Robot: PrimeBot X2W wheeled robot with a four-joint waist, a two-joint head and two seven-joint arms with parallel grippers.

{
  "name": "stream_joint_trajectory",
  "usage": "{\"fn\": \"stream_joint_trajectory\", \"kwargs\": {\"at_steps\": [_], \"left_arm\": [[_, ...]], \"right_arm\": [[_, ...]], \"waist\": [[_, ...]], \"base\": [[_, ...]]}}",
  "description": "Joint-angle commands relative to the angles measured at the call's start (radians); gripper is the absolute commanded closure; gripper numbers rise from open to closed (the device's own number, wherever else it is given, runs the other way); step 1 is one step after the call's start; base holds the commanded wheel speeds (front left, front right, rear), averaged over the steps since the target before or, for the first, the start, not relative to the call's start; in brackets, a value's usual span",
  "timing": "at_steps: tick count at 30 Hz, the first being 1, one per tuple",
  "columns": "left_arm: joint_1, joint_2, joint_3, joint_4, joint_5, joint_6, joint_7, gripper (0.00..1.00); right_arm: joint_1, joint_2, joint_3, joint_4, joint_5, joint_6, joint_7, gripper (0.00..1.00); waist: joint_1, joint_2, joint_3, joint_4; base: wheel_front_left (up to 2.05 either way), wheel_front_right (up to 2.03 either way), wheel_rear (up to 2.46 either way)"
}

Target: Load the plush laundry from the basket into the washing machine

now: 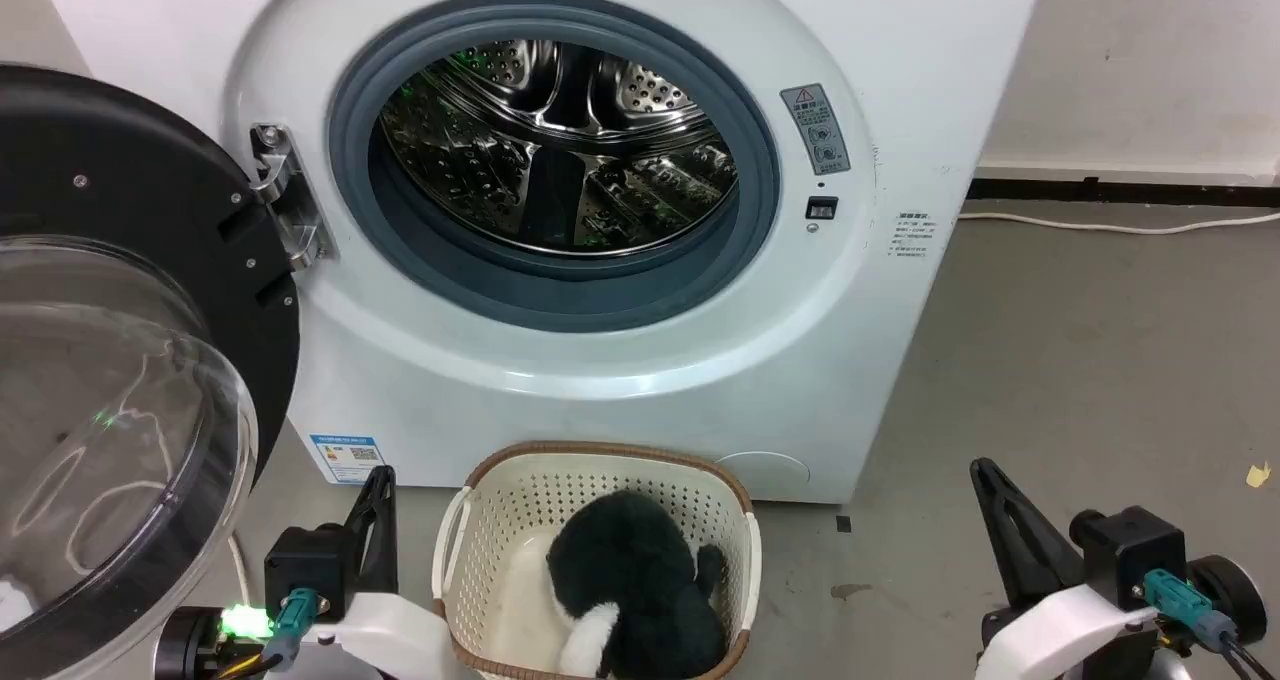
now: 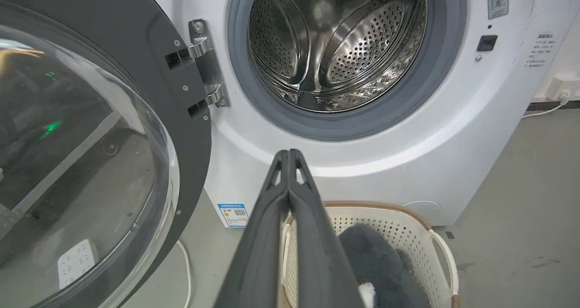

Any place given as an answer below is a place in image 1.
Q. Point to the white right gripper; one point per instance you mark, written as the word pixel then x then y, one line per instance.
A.
pixel 1060 625

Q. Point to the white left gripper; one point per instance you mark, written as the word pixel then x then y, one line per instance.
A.
pixel 390 635

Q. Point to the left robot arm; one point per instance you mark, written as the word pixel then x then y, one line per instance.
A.
pixel 185 645

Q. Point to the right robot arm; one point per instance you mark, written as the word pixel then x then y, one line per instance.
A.
pixel 1232 590

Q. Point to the washer door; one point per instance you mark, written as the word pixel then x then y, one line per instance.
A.
pixel 110 360

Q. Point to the white front-load washing machine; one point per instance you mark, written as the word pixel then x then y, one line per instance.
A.
pixel 900 50

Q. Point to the blue energy label sticker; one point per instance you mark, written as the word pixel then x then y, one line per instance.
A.
pixel 347 457

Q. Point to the cream perforated laundry basket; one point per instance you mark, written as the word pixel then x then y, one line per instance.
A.
pixel 500 520

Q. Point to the yellow paper scrap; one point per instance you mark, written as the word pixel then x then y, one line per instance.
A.
pixel 1258 475

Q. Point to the black and white plush toy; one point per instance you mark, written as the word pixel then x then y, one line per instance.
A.
pixel 640 580

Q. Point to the small text label sticker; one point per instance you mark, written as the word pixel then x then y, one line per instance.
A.
pixel 911 236

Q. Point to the metal door hinge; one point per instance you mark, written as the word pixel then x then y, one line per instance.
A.
pixel 285 200

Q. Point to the black baseboard strip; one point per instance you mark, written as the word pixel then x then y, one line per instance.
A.
pixel 1120 190

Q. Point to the black door latch socket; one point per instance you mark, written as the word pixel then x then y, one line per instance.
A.
pixel 821 208

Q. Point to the grey rubber door gasket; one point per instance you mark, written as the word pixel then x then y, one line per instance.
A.
pixel 750 210

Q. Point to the stainless steel drum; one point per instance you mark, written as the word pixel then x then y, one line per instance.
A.
pixel 560 150

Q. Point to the grey warning sticker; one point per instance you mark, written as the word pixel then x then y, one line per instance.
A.
pixel 821 130

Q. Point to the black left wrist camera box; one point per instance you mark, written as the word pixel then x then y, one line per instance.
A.
pixel 305 558

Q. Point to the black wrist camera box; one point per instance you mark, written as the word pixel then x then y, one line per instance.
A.
pixel 1130 550
pixel 305 558

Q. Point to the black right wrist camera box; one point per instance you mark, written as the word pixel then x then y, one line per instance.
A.
pixel 1130 550

